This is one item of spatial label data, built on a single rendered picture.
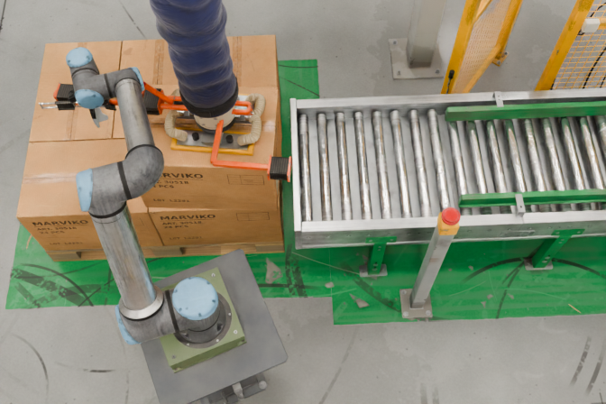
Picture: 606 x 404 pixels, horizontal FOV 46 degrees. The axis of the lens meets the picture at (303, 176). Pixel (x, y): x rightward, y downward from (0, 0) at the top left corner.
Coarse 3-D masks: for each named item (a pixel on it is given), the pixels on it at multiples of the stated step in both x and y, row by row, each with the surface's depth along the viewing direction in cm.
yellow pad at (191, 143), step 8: (176, 128) 291; (184, 128) 291; (192, 128) 291; (192, 136) 286; (200, 136) 288; (224, 136) 288; (232, 136) 285; (176, 144) 288; (184, 144) 287; (192, 144) 287; (200, 144) 287; (208, 144) 287; (224, 144) 286; (232, 144) 286; (248, 144) 287; (224, 152) 286; (232, 152) 286; (240, 152) 285; (248, 152) 285
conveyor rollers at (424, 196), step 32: (320, 128) 339; (416, 128) 338; (448, 128) 340; (512, 128) 338; (544, 128) 338; (320, 160) 331; (384, 160) 331; (416, 160) 331; (480, 160) 330; (512, 160) 330; (576, 160) 329; (320, 192) 325; (384, 192) 322; (448, 192) 323; (480, 192) 322
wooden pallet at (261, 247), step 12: (48, 252) 357; (60, 252) 357; (72, 252) 358; (84, 252) 367; (96, 252) 367; (144, 252) 367; (156, 252) 362; (168, 252) 363; (180, 252) 363; (192, 252) 366; (204, 252) 366; (216, 252) 366; (252, 252) 367; (264, 252) 367
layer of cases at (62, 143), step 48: (48, 48) 365; (96, 48) 365; (144, 48) 364; (240, 48) 363; (48, 96) 351; (48, 144) 338; (96, 144) 337; (48, 192) 325; (48, 240) 343; (96, 240) 346; (144, 240) 348; (192, 240) 350; (240, 240) 352
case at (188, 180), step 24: (264, 96) 300; (192, 120) 295; (264, 120) 295; (168, 144) 290; (264, 144) 289; (168, 168) 287; (192, 168) 286; (216, 168) 285; (168, 192) 307; (192, 192) 306; (216, 192) 305; (240, 192) 304; (264, 192) 303
